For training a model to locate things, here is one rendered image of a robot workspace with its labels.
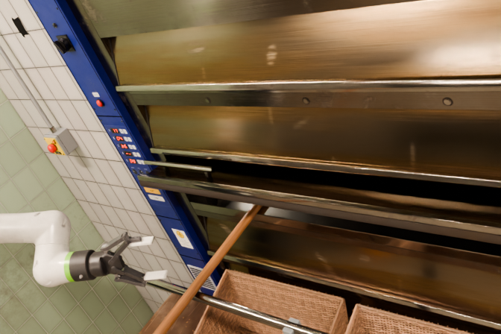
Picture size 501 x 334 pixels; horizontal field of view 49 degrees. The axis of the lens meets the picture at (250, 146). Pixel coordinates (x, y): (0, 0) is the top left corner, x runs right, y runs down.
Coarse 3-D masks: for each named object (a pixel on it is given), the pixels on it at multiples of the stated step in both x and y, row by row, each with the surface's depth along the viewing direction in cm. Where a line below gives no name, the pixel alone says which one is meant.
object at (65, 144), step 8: (56, 128) 236; (64, 128) 232; (48, 136) 231; (56, 136) 228; (64, 136) 231; (48, 144) 235; (56, 144) 231; (64, 144) 231; (72, 144) 234; (56, 152) 236; (64, 152) 232
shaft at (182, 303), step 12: (252, 216) 188; (240, 228) 184; (228, 240) 180; (216, 252) 177; (216, 264) 175; (204, 276) 171; (192, 288) 168; (180, 300) 165; (180, 312) 164; (168, 324) 160
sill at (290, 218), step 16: (208, 208) 208; (224, 208) 201; (240, 208) 197; (272, 208) 190; (288, 224) 184; (304, 224) 179; (320, 224) 175; (336, 224) 172; (352, 224) 169; (368, 224) 166; (368, 240) 166; (384, 240) 161; (400, 240) 157; (416, 240) 154; (432, 240) 152; (448, 240) 150; (464, 240) 148; (448, 256) 151; (464, 256) 147; (480, 256) 144; (496, 256) 140
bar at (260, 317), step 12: (168, 288) 177; (180, 288) 175; (204, 300) 167; (216, 300) 164; (240, 312) 158; (252, 312) 155; (264, 312) 154; (276, 324) 149; (288, 324) 147; (300, 324) 146
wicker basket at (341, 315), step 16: (224, 272) 222; (240, 272) 219; (224, 288) 223; (240, 288) 222; (256, 288) 216; (272, 288) 210; (288, 288) 204; (240, 304) 226; (256, 304) 219; (272, 304) 213; (304, 304) 202; (320, 304) 197; (336, 304) 192; (208, 320) 215; (224, 320) 224; (240, 320) 230; (288, 320) 211; (304, 320) 206; (320, 320) 200; (336, 320) 186
